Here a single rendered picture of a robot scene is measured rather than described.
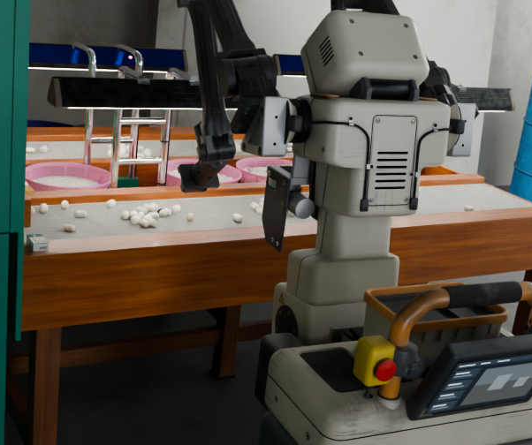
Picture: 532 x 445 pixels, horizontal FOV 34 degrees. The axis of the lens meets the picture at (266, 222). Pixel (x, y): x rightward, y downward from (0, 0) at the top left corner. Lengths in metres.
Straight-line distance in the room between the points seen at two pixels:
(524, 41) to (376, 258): 4.30
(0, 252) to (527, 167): 4.11
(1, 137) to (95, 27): 2.77
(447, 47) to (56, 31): 2.23
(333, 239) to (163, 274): 0.56
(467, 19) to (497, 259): 2.72
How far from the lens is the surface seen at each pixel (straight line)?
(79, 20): 4.57
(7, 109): 1.85
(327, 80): 1.67
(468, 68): 5.35
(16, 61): 1.83
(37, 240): 2.04
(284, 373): 1.51
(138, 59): 2.74
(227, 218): 2.43
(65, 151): 3.00
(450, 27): 5.25
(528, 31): 5.98
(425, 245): 2.57
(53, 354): 2.13
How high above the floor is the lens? 1.50
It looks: 18 degrees down
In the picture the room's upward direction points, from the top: 7 degrees clockwise
